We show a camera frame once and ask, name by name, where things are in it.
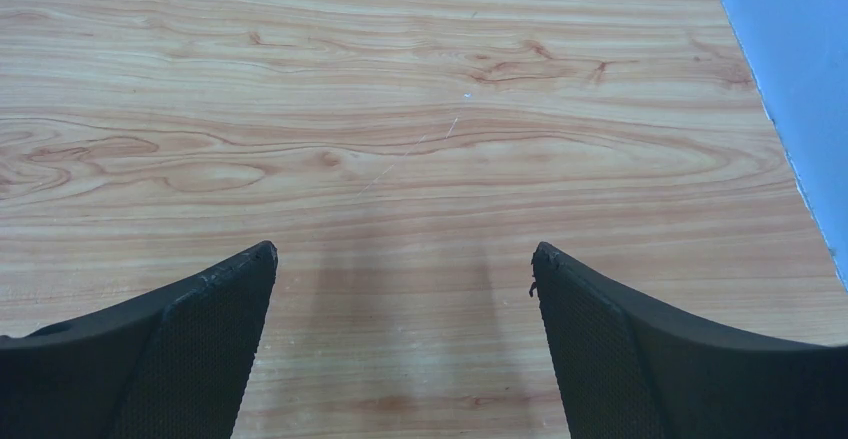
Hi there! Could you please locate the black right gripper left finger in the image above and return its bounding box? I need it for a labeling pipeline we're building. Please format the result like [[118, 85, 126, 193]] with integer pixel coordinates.
[[1, 241, 278, 438]]

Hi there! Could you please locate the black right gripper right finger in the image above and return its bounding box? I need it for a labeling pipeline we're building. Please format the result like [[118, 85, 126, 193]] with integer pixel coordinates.
[[530, 242, 847, 438]]

